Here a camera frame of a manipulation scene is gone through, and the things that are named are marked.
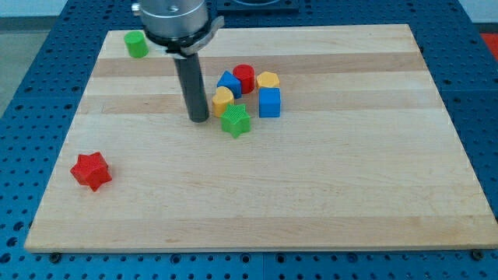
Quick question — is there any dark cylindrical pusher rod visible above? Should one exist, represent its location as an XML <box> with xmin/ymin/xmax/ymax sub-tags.
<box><xmin>174</xmin><ymin>54</ymin><xmax>209</xmax><ymax>123</ymax></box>

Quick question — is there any red star block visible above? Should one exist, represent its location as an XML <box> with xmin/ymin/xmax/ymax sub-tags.
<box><xmin>70</xmin><ymin>152</ymin><xmax>112</xmax><ymax>192</ymax></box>

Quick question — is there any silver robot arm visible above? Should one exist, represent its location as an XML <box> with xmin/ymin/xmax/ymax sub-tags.
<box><xmin>132</xmin><ymin>0</ymin><xmax>225</xmax><ymax>123</ymax></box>

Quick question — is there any green star block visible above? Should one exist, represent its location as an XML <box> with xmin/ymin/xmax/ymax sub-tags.
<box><xmin>220</xmin><ymin>104</ymin><xmax>251</xmax><ymax>138</ymax></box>

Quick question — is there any blue triangle block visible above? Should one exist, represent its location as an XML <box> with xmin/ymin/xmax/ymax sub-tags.
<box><xmin>216</xmin><ymin>71</ymin><xmax>242</xmax><ymax>99</ymax></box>

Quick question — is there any yellow heart block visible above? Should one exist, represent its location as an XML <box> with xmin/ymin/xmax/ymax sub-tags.
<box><xmin>212</xmin><ymin>86</ymin><xmax>234</xmax><ymax>117</ymax></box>

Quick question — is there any red cylinder block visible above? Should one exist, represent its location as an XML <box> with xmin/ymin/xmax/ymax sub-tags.
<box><xmin>232</xmin><ymin>64</ymin><xmax>255</xmax><ymax>94</ymax></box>

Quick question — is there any green cylinder block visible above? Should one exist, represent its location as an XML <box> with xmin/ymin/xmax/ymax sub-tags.
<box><xmin>124</xmin><ymin>30</ymin><xmax>149</xmax><ymax>58</ymax></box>

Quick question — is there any yellow hexagon block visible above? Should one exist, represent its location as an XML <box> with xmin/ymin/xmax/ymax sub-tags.
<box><xmin>256</xmin><ymin>72</ymin><xmax>280</xmax><ymax>89</ymax></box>

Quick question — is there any blue cube block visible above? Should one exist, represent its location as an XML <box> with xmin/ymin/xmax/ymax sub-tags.
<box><xmin>258</xmin><ymin>88</ymin><xmax>281</xmax><ymax>117</ymax></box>

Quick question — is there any wooden board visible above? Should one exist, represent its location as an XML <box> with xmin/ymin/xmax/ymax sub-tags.
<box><xmin>25</xmin><ymin>24</ymin><xmax>497</xmax><ymax>253</ymax></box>

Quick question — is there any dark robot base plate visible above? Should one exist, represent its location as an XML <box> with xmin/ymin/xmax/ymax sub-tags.
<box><xmin>216</xmin><ymin>0</ymin><xmax>300</xmax><ymax>12</ymax></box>

